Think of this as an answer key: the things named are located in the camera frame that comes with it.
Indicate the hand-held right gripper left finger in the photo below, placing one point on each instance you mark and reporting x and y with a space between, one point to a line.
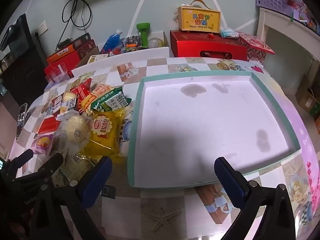
96 180

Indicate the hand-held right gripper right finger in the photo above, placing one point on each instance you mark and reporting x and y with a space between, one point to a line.
231 182

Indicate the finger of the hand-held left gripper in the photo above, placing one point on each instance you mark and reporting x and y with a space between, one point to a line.
51 165
22 158

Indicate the large clear bread packet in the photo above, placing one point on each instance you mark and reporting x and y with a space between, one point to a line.
75 163

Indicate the purple snack packet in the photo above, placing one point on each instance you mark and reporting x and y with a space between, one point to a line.
41 142

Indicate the red gold patterned snack packet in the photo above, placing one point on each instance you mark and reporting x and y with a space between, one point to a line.
48 125

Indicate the yellow snack packet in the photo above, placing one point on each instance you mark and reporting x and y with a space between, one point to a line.
105 132

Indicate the white foam tray green rim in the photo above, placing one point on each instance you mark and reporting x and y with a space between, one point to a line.
205 120

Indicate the black square marker sticker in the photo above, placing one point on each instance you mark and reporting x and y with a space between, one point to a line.
108 192

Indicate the smartphone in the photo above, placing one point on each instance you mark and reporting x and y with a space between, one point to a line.
22 120

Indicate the small white dark snack packet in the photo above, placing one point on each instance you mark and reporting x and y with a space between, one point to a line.
56 102

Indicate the white red snack packet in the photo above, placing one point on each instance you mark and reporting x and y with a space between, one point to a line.
69 102

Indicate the green snack packet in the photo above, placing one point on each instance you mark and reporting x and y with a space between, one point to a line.
111 102

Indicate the orange snack packet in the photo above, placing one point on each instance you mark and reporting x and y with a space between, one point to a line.
101 90

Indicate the clear plastic box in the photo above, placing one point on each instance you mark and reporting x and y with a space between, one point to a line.
57 74

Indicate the black cabinet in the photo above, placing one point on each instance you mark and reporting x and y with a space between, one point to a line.
22 67

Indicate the orange and black box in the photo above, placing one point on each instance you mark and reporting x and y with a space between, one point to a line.
62 53

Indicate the brown cardboard box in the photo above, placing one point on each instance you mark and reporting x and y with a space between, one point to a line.
306 97

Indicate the white yellow card box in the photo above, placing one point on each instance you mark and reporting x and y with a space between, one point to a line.
96 58

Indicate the red box with dark end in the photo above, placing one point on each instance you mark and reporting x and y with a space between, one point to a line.
86 50

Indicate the black power adapter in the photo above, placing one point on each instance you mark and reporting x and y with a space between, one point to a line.
63 42

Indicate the white storage box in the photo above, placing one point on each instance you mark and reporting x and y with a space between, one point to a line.
125 56

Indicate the pile of small colourful toys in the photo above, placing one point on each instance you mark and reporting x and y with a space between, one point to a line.
120 49

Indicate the blue bottle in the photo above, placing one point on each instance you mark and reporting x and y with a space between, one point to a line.
111 41

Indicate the dark patterned bag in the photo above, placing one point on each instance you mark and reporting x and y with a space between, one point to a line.
132 41

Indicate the large red gift box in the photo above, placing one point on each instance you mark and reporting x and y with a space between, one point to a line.
200 42

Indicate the light blue tissue packet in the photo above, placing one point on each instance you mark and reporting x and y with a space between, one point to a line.
228 33

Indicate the clear plastic bottle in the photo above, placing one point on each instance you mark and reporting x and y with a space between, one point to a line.
155 42

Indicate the green dumbbell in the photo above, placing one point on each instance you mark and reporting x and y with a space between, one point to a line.
143 33

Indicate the white shelf unit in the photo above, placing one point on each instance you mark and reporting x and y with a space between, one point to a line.
282 22

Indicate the pile of small colourful items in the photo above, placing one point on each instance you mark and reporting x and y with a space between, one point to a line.
302 12

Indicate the white wall socket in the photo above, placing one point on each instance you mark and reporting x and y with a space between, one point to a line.
41 27

